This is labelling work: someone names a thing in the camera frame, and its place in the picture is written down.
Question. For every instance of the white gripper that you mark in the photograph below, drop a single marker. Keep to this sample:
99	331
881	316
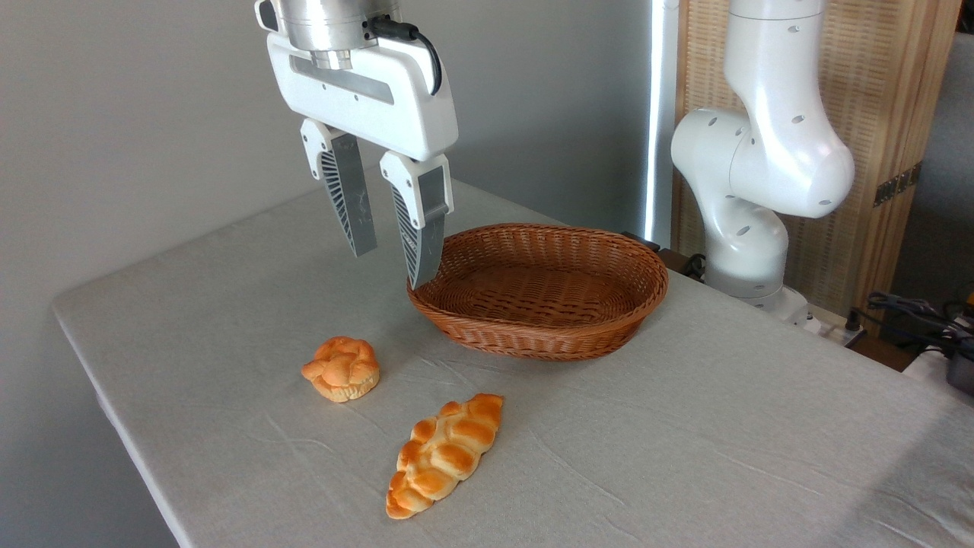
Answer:
380	106

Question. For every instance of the small round knotted bread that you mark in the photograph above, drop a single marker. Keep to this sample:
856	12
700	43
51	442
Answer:
342	369

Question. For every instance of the brown wicker basket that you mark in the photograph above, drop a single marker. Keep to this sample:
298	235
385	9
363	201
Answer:
548	335

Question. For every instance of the long braided bread loaf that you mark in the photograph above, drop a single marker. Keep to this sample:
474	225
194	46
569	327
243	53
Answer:
445	457

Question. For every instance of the black table clamp block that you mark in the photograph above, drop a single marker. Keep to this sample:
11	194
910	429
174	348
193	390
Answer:
673	259

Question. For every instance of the grey tablecloth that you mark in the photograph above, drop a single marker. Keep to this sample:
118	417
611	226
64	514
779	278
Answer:
685	441

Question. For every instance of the metal screen hinge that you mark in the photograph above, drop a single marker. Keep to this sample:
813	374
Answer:
898	184

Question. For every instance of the wooden folding screen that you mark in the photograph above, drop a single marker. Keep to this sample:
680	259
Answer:
883	76

